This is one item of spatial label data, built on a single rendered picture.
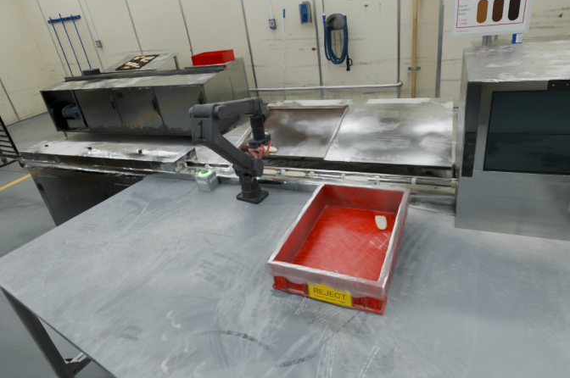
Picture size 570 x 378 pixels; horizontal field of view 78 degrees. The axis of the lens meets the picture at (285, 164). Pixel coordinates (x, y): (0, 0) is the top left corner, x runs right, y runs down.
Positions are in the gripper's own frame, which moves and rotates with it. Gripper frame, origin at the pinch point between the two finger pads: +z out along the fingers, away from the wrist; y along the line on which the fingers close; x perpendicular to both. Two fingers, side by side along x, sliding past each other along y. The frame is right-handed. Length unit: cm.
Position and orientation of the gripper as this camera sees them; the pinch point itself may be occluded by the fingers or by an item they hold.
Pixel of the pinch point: (262, 156)
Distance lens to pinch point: 161.3
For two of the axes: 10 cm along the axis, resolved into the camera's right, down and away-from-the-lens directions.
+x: -9.1, -0.6, 4.1
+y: 3.9, -4.5, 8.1
